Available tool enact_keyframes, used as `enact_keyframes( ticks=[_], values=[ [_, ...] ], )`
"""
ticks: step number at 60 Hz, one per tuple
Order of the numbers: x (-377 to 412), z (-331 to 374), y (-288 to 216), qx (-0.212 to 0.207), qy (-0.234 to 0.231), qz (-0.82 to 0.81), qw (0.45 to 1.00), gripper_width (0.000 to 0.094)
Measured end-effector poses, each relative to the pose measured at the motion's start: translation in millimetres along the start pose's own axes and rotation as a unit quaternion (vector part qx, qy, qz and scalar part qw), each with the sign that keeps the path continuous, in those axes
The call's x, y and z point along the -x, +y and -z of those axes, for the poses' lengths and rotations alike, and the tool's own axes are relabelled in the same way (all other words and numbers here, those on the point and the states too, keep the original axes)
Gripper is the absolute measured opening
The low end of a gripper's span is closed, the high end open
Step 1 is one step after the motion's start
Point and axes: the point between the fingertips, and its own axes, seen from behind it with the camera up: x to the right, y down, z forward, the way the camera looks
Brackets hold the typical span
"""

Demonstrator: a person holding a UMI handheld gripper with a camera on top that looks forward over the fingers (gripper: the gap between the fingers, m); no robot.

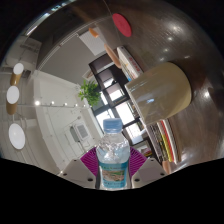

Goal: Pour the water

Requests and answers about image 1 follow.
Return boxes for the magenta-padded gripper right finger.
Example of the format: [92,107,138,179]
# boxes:
[128,147,167,189]

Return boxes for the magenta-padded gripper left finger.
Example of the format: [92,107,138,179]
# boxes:
[59,147,98,189]

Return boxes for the clear water bottle blue cap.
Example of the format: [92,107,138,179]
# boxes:
[95,118,132,190]

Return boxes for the ceiling air conditioner unit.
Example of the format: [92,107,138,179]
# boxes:
[69,122,91,143]

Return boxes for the ceiling lights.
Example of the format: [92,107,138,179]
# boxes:
[4,62,88,151]

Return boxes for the potted green plant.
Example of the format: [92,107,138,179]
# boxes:
[78,79,102,107]

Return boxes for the cream ceramic cup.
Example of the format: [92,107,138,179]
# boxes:
[124,61,193,126]

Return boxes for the low dark shelf unit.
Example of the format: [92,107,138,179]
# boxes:
[88,53,158,158]

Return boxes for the flat round red coaster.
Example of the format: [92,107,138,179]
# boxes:
[111,13,133,38]

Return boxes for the white wall radiator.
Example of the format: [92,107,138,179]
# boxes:
[78,29,106,56]

